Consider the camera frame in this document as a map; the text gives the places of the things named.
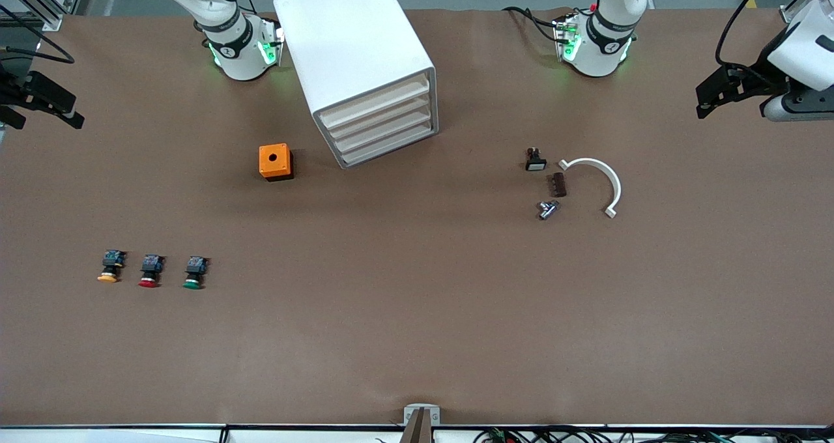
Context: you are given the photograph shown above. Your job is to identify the green push button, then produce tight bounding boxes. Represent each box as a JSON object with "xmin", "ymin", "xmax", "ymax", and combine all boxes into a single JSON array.
[{"xmin": 182, "ymin": 255, "xmax": 209, "ymax": 291}]

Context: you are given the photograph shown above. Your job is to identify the orange button enclosure box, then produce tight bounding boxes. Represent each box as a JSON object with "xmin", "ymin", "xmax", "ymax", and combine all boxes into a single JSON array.
[{"xmin": 259, "ymin": 143, "xmax": 295, "ymax": 182}]

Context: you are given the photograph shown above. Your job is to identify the black left base cable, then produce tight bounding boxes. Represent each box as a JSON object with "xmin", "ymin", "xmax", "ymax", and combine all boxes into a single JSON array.
[{"xmin": 502, "ymin": 5, "xmax": 569, "ymax": 44}]

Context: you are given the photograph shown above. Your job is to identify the yellow push button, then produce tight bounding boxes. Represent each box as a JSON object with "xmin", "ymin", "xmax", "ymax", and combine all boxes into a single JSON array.
[{"xmin": 97, "ymin": 250, "xmax": 126, "ymax": 283}]

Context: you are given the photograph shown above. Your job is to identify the black cable bundle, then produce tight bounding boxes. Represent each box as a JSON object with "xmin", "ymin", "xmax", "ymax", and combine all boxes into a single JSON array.
[{"xmin": 472, "ymin": 426, "xmax": 834, "ymax": 443}]

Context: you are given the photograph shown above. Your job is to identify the red push button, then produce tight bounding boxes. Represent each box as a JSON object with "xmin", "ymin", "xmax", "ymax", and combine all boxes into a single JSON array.
[{"xmin": 138, "ymin": 254, "xmax": 165, "ymax": 289}]

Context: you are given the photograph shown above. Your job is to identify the grey metal camera bracket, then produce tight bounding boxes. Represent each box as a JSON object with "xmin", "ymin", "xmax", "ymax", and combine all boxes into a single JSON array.
[{"xmin": 401, "ymin": 404, "xmax": 441, "ymax": 443}]

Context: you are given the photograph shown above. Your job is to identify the white table edge rail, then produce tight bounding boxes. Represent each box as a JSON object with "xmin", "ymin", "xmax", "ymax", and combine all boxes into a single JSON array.
[{"xmin": 0, "ymin": 423, "xmax": 834, "ymax": 443}]

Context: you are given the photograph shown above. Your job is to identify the white half-ring pipe clamp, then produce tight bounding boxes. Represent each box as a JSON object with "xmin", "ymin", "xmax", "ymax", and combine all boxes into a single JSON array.
[{"xmin": 558, "ymin": 158, "xmax": 622, "ymax": 220}]

